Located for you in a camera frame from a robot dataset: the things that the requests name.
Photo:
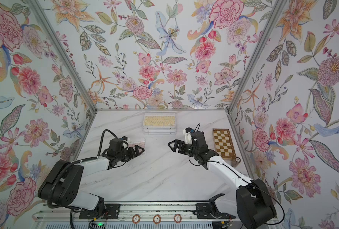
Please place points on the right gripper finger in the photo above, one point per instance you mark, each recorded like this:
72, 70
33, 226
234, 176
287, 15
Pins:
177, 146
189, 130

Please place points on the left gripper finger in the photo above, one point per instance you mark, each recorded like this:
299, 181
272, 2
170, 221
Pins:
137, 150
129, 157

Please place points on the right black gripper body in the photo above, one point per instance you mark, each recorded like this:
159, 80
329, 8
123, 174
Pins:
191, 150

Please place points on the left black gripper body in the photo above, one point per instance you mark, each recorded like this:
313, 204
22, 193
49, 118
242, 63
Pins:
121, 155

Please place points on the pink keyboard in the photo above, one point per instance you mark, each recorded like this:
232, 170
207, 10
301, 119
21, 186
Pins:
159, 131
140, 143

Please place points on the white keyboard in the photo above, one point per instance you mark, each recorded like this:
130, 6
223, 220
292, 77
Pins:
158, 132
159, 128

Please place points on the yellow keyboard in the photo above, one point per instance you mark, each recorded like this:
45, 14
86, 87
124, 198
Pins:
160, 133
159, 130
157, 120

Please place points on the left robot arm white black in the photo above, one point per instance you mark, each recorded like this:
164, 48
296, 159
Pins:
61, 188

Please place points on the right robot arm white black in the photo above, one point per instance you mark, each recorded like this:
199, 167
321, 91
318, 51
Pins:
248, 200

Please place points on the wooden chessboard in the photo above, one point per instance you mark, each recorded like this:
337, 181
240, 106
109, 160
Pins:
223, 143

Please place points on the brown cylindrical can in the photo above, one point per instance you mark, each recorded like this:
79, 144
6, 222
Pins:
236, 161

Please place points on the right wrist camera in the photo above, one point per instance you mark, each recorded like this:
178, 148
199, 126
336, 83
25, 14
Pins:
187, 138

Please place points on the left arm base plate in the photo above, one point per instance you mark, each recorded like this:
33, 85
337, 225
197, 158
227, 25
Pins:
112, 210

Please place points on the aluminium front rail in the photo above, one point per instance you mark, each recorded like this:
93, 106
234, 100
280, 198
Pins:
146, 210

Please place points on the left orange ring marker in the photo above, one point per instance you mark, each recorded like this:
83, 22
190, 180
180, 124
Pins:
136, 219

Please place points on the orange ring marker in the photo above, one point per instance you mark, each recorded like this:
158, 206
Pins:
177, 218
157, 219
136, 219

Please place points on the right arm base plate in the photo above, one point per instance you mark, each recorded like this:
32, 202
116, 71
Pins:
203, 211

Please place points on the middle orange ring marker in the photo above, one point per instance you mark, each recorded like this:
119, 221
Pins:
157, 219

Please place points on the right orange ring marker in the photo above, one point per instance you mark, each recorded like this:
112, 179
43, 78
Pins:
177, 218

